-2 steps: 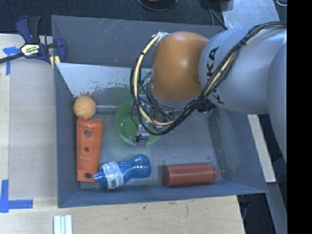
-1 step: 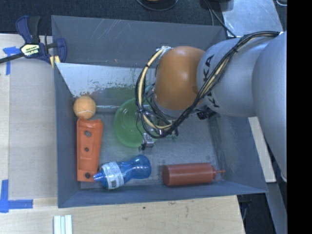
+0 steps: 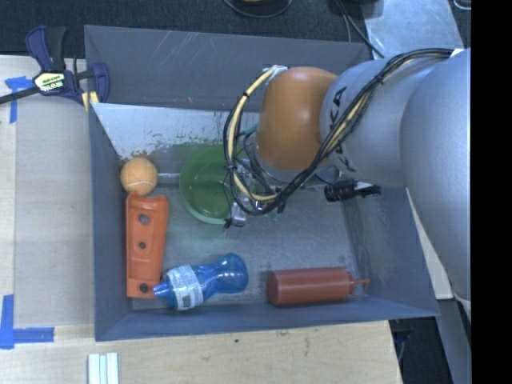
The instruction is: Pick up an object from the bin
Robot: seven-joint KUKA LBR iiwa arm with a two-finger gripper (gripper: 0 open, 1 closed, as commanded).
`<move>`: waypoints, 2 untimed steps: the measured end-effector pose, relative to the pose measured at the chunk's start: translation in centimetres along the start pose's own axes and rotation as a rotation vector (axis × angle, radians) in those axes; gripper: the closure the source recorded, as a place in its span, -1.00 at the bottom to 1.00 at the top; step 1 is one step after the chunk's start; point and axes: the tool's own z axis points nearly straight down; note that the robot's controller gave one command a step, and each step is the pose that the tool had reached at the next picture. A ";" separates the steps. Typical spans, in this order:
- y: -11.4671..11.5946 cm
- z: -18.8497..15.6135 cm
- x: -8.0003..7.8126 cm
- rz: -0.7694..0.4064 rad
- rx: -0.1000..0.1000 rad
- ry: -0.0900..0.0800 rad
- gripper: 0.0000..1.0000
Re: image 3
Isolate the orange flat block with holes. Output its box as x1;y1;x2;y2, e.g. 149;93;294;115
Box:
125;193;170;300

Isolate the blue plastic bottle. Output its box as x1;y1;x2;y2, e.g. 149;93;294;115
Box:
152;252;250;312

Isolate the black cylinder on white bracket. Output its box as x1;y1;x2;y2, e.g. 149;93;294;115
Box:
324;179;382;203

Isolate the red-brown squeeze bottle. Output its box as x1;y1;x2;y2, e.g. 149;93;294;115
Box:
266;266;371;308

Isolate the pale wood board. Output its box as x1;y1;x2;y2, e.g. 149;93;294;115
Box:
13;94;97;330

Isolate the orange ball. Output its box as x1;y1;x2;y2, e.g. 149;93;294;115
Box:
119;157;159;197

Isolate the green bowl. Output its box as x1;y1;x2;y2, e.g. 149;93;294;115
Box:
178;143;257;226

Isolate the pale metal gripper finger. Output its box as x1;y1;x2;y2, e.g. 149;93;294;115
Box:
222;200;246;238

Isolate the grey metal bin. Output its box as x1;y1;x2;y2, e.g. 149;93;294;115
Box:
83;25;442;342

